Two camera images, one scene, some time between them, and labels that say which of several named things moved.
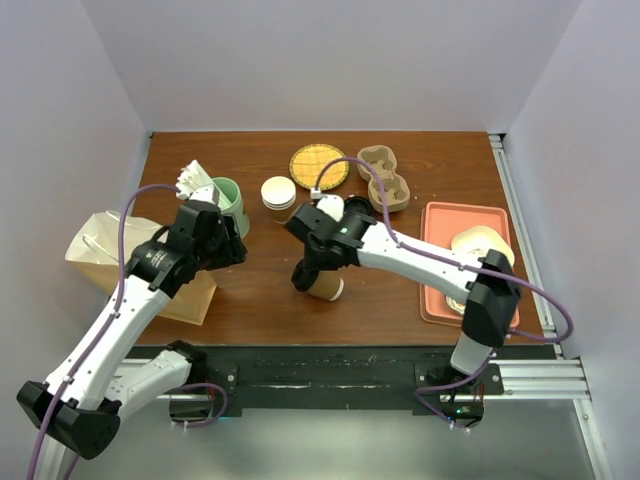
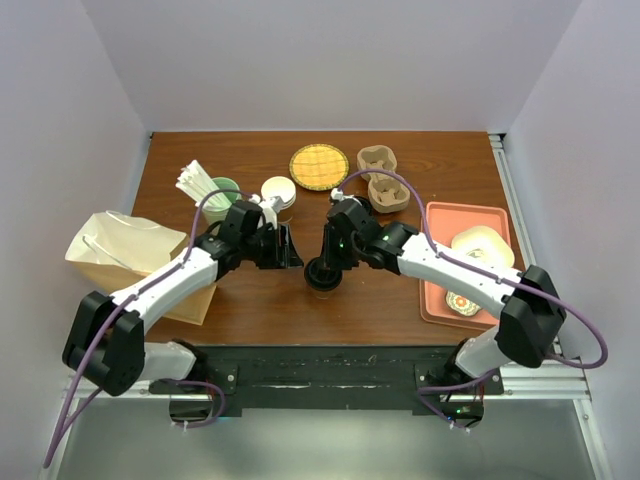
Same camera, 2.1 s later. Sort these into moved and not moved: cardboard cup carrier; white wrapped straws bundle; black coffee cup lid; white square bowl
Moved: black coffee cup lid
Not moved: white square bowl; white wrapped straws bundle; cardboard cup carrier
